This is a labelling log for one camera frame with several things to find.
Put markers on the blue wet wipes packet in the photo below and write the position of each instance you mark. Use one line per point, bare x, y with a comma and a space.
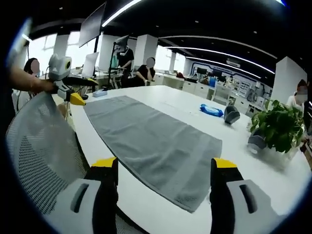
211, 110

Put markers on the white table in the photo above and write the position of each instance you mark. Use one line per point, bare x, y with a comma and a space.
170, 114

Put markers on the grey towel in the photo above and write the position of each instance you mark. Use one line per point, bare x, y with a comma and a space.
156, 143

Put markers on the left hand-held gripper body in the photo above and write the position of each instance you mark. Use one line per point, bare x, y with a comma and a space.
59, 69

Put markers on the white mesh office chair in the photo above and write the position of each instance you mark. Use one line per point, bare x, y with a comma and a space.
41, 156

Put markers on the tissue box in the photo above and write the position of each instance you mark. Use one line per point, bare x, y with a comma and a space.
100, 92

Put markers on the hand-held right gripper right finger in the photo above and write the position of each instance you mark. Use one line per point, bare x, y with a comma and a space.
234, 195

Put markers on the large black monitor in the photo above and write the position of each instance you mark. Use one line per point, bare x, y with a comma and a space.
91, 24

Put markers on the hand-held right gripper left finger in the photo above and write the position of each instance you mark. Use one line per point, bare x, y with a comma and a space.
83, 195

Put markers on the white cabinet row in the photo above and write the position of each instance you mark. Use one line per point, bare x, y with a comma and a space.
185, 84

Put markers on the black stand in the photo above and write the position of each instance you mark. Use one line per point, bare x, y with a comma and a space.
111, 65

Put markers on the green potted plant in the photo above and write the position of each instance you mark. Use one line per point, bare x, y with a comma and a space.
278, 126

